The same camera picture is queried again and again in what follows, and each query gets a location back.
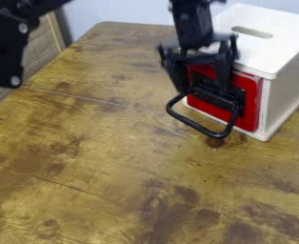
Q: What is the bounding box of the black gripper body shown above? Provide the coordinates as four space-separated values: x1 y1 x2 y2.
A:
157 0 239 69

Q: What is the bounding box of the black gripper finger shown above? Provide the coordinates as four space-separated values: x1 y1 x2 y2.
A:
164 61 189 93
215 54 232 92

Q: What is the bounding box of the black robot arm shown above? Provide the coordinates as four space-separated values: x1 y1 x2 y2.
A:
0 0 239 92

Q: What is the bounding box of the red drawer front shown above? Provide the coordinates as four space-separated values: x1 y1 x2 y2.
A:
187 65 261 132

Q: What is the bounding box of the white wooden box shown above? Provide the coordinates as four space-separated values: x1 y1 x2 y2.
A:
212 4 299 141

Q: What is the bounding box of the black metal drawer handle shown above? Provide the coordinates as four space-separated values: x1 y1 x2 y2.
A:
165 71 247 139

